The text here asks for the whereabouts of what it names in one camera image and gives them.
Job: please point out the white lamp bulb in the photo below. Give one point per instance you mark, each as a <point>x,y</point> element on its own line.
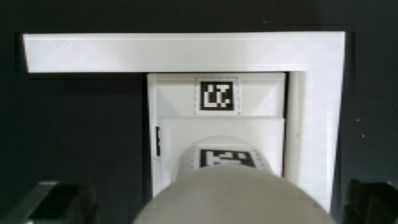
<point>229,192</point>

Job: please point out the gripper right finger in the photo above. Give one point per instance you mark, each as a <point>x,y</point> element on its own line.
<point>373,203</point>

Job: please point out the white U-shaped fence frame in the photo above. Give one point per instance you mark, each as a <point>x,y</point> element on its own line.
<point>302,53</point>

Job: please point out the white lamp base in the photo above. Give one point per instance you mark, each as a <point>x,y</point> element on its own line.
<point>216,121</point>

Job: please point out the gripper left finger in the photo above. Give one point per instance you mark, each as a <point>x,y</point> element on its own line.
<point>60,203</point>

